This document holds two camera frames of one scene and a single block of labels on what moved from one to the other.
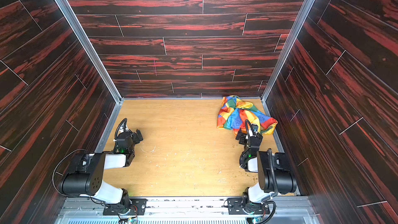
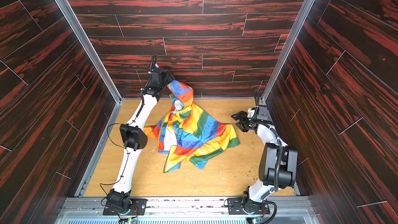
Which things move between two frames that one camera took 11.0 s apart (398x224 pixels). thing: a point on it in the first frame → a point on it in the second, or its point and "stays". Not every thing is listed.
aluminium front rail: (284, 210) stays
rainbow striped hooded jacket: (233, 112) → (187, 133)
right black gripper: (249, 137) → (245, 121)
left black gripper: (134, 135) → (168, 77)
